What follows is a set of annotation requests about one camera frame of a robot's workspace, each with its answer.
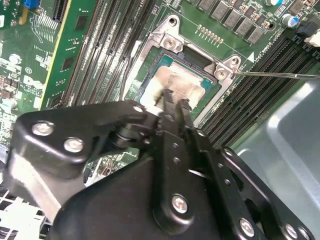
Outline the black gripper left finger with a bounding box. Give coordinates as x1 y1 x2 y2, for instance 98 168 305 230
4 89 196 232

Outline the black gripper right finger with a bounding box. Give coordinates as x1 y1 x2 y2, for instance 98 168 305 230
177 98 315 240

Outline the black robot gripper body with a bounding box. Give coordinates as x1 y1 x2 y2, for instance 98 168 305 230
46 157 241 240

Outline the silver square CPU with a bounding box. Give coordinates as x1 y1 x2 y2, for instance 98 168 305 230
137 55 222 116

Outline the thin wire locking lever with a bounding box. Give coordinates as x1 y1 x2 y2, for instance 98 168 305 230
232 70 320 81

